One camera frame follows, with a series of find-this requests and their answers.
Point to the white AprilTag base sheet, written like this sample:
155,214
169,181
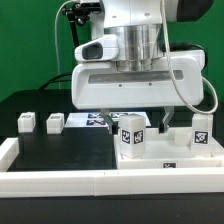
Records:
96,120

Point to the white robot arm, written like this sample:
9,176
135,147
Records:
130,63

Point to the white U-shaped obstacle fence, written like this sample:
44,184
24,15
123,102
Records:
102,182

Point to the white square tabletop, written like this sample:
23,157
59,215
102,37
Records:
171,150

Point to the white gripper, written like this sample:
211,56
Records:
171,82

